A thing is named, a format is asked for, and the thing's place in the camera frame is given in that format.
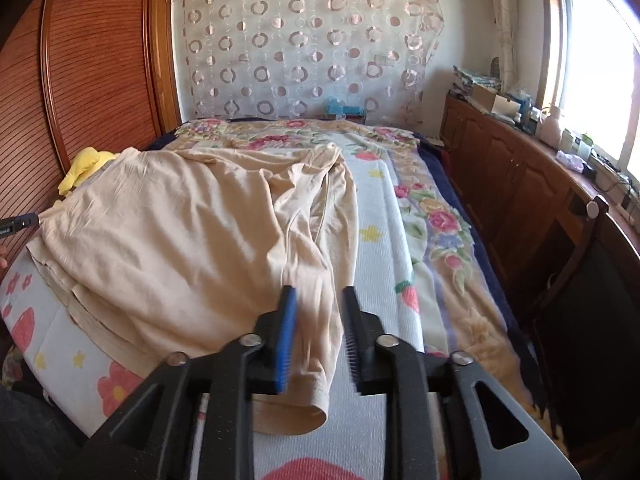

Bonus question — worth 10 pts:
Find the beige t-shirt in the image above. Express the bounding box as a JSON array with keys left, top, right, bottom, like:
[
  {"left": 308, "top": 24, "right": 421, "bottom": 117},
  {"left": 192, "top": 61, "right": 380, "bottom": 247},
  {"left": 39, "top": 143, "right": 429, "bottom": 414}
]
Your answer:
[{"left": 27, "top": 143, "right": 358, "bottom": 436}]

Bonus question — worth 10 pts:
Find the stack of papers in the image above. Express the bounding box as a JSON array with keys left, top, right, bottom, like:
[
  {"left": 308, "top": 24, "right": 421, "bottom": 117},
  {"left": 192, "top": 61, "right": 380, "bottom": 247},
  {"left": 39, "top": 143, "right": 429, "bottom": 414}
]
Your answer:
[{"left": 452, "top": 65, "right": 501, "bottom": 94}]

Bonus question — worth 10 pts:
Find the wood-framed window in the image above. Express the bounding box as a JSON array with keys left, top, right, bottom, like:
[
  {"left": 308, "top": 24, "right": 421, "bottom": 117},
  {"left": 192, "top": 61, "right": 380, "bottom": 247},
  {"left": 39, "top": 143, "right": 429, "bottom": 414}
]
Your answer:
[{"left": 546, "top": 0, "right": 639, "bottom": 181}]

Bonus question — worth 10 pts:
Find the white plastic jug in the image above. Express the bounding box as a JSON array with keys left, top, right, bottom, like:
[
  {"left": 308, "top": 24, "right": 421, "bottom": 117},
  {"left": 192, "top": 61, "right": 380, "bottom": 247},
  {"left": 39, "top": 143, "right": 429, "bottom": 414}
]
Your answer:
[{"left": 537, "top": 105, "right": 562, "bottom": 150}]

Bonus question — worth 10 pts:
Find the beige side curtain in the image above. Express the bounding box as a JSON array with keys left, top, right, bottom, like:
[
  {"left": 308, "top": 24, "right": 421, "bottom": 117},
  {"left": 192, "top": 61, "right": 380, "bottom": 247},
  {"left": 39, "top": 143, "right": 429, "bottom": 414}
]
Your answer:
[{"left": 491, "top": 0, "right": 518, "bottom": 91}]

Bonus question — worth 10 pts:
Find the blue tissue pack box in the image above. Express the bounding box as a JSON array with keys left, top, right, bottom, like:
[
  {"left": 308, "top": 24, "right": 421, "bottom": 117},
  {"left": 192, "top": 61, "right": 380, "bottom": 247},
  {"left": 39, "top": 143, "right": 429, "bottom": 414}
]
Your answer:
[{"left": 326, "top": 98, "right": 367, "bottom": 120}]

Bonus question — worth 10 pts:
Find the wooden slatted wardrobe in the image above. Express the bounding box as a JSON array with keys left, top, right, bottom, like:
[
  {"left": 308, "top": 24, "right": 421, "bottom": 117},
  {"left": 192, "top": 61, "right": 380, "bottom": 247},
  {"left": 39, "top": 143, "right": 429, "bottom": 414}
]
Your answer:
[{"left": 0, "top": 0, "right": 182, "bottom": 261}]

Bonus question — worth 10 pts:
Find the beige rose-pattern blanket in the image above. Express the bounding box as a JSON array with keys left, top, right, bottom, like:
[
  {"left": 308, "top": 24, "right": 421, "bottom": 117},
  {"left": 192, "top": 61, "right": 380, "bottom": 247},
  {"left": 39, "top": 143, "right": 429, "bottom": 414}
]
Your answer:
[{"left": 168, "top": 118, "right": 544, "bottom": 422}]

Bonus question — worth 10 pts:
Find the sheer circle-pattern curtain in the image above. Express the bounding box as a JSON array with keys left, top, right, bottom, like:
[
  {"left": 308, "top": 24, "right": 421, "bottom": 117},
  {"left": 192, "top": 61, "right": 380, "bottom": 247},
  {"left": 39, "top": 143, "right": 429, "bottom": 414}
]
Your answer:
[{"left": 174, "top": 0, "right": 444, "bottom": 127}]

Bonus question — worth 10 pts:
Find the long wooden sideboard cabinet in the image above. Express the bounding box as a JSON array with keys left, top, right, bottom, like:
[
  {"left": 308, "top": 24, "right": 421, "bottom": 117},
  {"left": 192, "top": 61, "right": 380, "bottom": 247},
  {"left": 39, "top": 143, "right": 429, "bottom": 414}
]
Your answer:
[{"left": 439, "top": 91, "right": 640, "bottom": 451}]

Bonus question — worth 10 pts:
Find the cardboard box on sideboard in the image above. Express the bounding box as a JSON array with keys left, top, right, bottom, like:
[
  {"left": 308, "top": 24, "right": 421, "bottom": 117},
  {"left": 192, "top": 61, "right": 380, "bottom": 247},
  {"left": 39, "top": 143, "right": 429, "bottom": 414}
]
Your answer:
[{"left": 471, "top": 84, "right": 520, "bottom": 118}]

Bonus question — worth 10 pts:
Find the white floral bed sheet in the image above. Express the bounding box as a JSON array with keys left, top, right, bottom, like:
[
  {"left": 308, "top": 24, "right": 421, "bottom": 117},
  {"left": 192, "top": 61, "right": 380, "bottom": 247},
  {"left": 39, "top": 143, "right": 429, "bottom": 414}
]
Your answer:
[{"left": 1, "top": 130, "right": 423, "bottom": 479}]

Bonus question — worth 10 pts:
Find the yellow Pikachu plush toy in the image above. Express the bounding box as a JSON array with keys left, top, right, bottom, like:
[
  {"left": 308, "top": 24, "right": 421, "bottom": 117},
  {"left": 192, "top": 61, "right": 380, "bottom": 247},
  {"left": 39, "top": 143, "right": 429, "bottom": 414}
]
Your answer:
[{"left": 58, "top": 148, "right": 118, "bottom": 197}]

